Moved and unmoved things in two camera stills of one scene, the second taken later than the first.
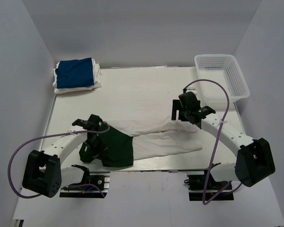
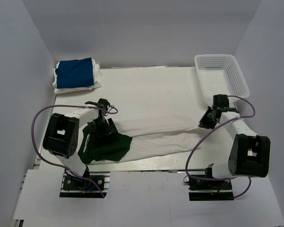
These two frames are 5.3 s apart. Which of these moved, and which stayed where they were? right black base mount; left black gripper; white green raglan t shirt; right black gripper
Moved: right black gripper; left black gripper
Stayed: right black base mount; white green raglan t shirt
